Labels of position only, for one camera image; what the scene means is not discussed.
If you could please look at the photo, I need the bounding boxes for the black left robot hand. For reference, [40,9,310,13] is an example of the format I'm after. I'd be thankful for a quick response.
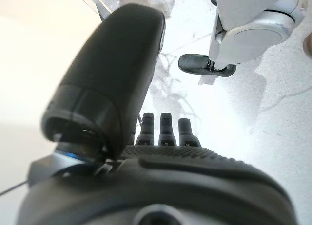
[14,3,301,225]

